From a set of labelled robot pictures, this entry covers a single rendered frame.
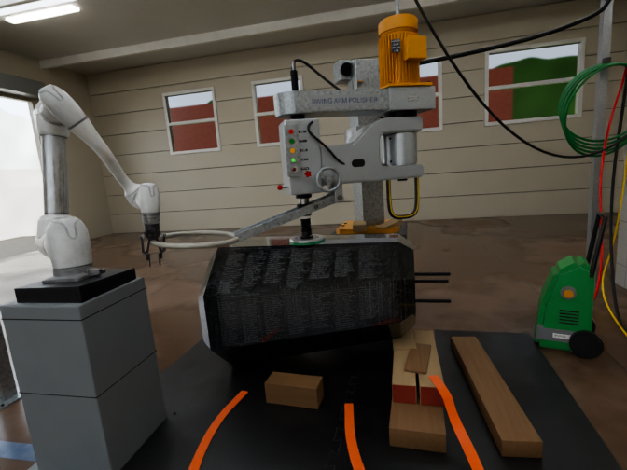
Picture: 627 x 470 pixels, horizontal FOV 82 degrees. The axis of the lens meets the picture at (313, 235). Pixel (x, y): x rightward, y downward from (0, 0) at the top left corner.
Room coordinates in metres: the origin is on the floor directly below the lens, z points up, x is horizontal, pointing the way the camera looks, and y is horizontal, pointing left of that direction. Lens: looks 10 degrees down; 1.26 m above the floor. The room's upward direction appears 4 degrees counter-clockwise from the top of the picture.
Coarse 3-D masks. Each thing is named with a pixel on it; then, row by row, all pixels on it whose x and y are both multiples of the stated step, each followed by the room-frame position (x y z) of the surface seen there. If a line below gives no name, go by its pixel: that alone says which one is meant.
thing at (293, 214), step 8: (312, 200) 2.27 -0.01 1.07; (320, 200) 2.17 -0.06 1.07; (328, 200) 2.18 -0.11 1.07; (296, 208) 2.25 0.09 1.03; (304, 208) 2.15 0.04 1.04; (312, 208) 2.16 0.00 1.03; (320, 208) 2.17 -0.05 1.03; (272, 216) 2.21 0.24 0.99; (280, 216) 2.11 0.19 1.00; (288, 216) 2.12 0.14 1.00; (296, 216) 2.13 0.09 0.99; (256, 224) 2.19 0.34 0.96; (264, 224) 2.09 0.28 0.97; (272, 224) 2.10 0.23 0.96; (280, 224) 2.11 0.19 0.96; (240, 232) 2.06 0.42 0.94; (248, 232) 2.07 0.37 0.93; (256, 232) 2.08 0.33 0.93; (240, 240) 2.06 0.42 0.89
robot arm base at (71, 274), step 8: (88, 264) 1.60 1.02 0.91; (56, 272) 1.53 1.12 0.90; (64, 272) 1.53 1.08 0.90; (72, 272) 1.54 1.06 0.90; (80, 272) 1.56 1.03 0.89; (88, 272) 1.57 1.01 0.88; (96, 272) 1.58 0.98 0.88; (48, 280) 1.53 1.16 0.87; (56, 280) 1.52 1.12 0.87; (64, 280) 1.52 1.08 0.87; (72, 280) 1.51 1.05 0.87; (80, 280) 1.52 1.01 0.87
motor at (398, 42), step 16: (400, 16) 2.24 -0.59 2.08; (384, 32) 2.31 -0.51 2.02; (400, 32) 2.26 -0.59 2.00; (416, 32) 2.35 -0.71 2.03; (384, 48) 2.30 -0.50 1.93; (400, 48) 2.26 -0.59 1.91; (416, 48) 2.20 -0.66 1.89; (384, 64) 2.30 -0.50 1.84; (400, 64) 2.26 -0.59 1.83; (416, 64) 2.28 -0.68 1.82; (384, 80) 2.30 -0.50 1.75; (400, 80) 2.26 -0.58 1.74; (416, 80) 2.27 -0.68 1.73
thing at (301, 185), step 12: (288, 120) 2.09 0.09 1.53; (300, 120) 2.10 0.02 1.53; (312, 132) 2.11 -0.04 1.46; (300, 144) 2.10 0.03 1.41; (312, 144) 2.11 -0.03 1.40; (300, 156) 2.10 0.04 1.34; (312, 156) 2.11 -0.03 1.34; (300, 168) 2.09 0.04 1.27; (312, 168) 2.11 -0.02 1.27; (288, 180) 2.09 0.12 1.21; (300, 180) 2.09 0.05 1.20; (312, 180) 2.11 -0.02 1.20; (288, 192) 2.12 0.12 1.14; (300, 192) 2.09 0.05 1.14; (312, 192) 2.11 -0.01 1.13
